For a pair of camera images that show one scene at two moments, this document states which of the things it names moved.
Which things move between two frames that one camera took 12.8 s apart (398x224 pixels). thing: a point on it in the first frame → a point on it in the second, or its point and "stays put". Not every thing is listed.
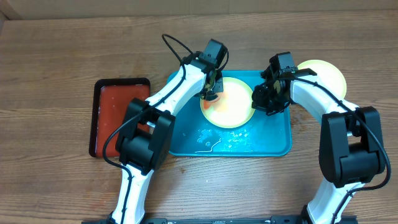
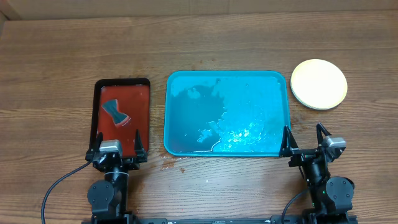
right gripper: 263,104 → 303,157
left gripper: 218,83 → 141,155
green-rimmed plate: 234,109 → 318,84
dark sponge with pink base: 209,99 → 120,119
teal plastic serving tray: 262,134 stays put
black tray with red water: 109,101 stays put
